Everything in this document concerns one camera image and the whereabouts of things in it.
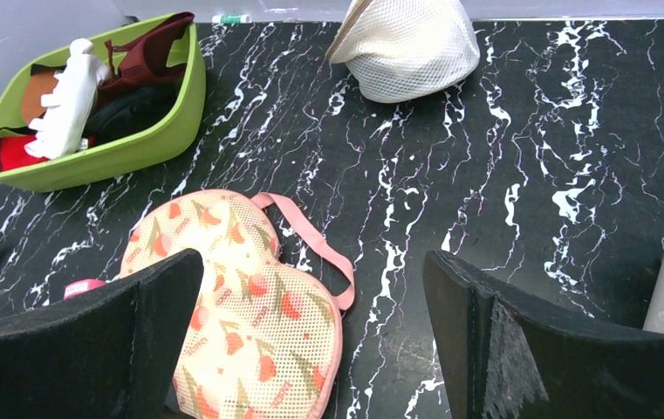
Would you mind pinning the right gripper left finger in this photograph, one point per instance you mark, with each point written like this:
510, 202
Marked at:
107, 353

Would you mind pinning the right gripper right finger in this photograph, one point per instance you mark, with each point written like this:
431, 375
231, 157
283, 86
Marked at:
505, 353

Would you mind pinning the floral pink mesh laundry bag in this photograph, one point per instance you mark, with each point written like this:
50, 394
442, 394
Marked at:
264, 339

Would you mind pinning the maroon bra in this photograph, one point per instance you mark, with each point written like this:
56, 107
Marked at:
143, 61

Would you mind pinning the cream mesh bra wash bag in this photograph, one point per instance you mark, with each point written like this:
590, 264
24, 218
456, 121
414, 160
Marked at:
406, 49

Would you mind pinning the red garment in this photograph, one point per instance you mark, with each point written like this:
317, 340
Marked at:
12, 148

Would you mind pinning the white cloth garment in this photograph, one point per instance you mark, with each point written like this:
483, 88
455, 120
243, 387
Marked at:
59, 132

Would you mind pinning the black garment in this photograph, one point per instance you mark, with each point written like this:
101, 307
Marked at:
130, 114

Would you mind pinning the orange garment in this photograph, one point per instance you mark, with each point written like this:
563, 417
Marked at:
42, 81

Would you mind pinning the green white small tube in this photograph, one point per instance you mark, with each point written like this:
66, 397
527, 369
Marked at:
231, 19

